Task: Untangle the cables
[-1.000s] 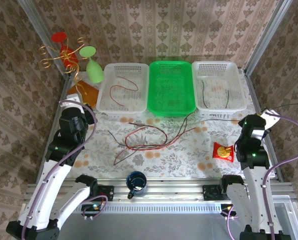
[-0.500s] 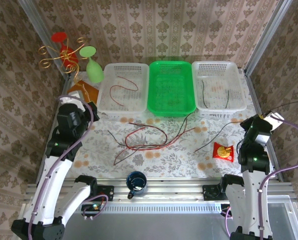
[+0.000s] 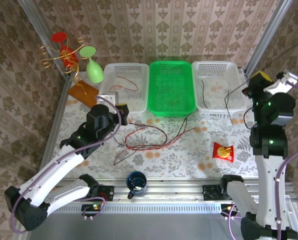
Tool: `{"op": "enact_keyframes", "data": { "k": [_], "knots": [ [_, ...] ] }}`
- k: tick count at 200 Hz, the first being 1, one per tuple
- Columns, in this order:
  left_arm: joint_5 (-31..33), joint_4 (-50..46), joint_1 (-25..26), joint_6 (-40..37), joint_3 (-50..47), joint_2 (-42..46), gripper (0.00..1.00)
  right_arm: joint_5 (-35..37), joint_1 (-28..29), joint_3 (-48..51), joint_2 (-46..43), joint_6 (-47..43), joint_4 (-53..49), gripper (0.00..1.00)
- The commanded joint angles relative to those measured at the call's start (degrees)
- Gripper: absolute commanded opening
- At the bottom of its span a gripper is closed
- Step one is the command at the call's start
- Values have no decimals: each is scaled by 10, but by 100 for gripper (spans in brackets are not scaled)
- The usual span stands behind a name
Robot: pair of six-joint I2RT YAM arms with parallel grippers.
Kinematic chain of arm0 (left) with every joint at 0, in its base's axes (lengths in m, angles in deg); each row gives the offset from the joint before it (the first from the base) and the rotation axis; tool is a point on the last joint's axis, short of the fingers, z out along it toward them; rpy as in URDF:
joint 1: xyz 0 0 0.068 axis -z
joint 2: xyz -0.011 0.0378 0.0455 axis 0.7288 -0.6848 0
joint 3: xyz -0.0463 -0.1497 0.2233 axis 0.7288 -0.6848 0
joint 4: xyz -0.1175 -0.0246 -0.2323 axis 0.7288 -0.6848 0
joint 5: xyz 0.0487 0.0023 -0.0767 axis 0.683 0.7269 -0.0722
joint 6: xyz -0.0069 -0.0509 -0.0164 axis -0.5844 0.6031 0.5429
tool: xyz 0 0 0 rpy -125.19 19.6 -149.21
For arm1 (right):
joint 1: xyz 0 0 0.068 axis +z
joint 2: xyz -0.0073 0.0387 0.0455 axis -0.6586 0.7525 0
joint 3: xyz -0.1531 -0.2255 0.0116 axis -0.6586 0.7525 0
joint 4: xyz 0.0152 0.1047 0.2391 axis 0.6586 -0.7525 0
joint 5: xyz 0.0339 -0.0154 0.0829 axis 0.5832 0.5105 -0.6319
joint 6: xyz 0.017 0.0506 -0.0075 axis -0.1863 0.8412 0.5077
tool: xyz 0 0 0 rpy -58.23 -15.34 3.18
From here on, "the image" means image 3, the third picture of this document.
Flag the dark blue mug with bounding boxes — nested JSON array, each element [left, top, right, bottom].
[[126, 170, 148, 200]]

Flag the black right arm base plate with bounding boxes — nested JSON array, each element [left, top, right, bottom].
[[202, 184, 230, 201]]

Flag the green plastic wine glass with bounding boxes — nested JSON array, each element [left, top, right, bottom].
[[78, 45, 105, 84]]

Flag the green plastic basket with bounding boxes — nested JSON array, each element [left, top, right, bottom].
[[145, 60, 197, 117]]

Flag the aluminium table side rail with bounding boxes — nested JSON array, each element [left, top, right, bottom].
[[38, 74, 74, 176], [243, 67, 259, 131]]

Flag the red snack packet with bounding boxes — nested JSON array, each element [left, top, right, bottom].
[[212, 141, 235, 163]]

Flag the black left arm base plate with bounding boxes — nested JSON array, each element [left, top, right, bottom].
[[96, 185, 115, 202]]

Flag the grey slotted cable duct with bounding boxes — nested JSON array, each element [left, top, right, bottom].
[[48, 202, 221, 214]]

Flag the thin pale yellow cable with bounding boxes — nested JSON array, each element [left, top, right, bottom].
[[112, 116, 137, 150]]

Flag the gold wire rack wooden base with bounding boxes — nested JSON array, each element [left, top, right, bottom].
[[38, 37, 100, 109]]

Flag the small black circuit board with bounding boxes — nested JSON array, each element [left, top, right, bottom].
[[80, 203, 104, 217], [220, 203, 239, 217]]

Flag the grey metal panel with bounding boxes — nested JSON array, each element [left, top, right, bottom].
[[12, 202, 298, 240]]

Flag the white plastic basket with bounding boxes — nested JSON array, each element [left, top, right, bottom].
[[191, 60, 248, 115], [94, 62, 150, 116]]

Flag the red plastic wine glass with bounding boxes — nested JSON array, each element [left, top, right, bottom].
[[50, 31, 79, 67]]

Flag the thin red cable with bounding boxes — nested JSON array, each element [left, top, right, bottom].
[[125, 126, 165, 151], [110, 76, 139, 92], [113, 127, 197, 166], [132, 122, 169, 148]]

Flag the aluminium frame post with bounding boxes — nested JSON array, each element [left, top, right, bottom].
[[243, 0, 297, 76], [16, 0, 74, 81]]

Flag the thin black cable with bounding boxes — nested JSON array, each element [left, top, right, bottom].
[[201, 80, 210, 110], [163, 116, 189, 150], [224, 83, 251, 126]]

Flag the aluminium mounting rail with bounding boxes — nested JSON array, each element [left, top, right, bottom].
[[23, 178, 296, 203]]

